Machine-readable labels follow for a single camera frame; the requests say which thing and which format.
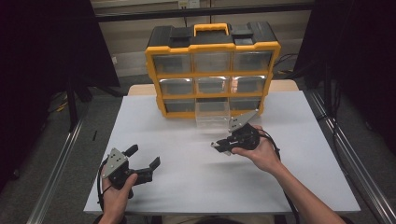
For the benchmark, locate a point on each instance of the single clear plastic drawer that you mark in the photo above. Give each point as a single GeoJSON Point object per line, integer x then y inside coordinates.
{"type": "Point", "coordinates": [212, 116]}

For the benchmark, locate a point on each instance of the black curtain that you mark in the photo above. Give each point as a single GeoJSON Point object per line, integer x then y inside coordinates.
{"type": "Point", "coordinates": [37, 62]}
{"type": "Point", "coordinates": [358, 62]}

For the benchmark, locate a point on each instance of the metal floor rail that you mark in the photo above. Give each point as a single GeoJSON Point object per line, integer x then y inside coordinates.
{"type": "Point", "coordinates": [358, 168]}
{"type": "Point", "coordinates": [53, 177]}

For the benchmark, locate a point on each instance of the black horizontal bar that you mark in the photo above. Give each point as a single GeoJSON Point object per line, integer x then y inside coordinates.
{"type": "Point", "coordinates": [186, 13]}

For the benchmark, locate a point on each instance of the rows of clear drawers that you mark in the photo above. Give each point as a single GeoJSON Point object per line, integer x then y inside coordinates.
{"type": "Point", "coordinates": [172, 63]}

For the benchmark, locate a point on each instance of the person's left hand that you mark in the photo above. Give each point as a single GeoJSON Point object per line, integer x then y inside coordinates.
{"type": "Point", "coordinates": [115, 200]}

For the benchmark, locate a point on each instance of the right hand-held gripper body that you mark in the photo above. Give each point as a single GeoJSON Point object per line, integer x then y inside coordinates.
{"type": "Point", "coordinates": [246, 137]}

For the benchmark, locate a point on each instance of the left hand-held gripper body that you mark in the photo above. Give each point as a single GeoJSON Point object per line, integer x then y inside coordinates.
{"type": "Point", "coordinates": [115, 162]}

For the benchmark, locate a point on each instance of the yellow black drawer organizer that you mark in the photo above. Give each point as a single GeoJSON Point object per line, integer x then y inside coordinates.
{"type": "Point", "coordinates": [211, 47]}

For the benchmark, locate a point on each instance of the small black floor object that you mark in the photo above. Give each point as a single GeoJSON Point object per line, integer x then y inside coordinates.
{"type": "Point", "coordinates": [95, 135]}

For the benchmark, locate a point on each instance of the black metal stand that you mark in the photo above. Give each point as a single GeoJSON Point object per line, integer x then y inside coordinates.
{"type": "Point", "coordinates": [72, 105]}

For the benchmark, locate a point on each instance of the person's right hand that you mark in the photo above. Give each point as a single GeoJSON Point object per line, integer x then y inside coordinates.
{"type": "Point", "coordinates": [264, 155]}

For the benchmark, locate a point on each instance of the white wall outlet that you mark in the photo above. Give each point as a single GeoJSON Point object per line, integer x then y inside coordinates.
{"type": "Point", "coordinates": [188, 3]}

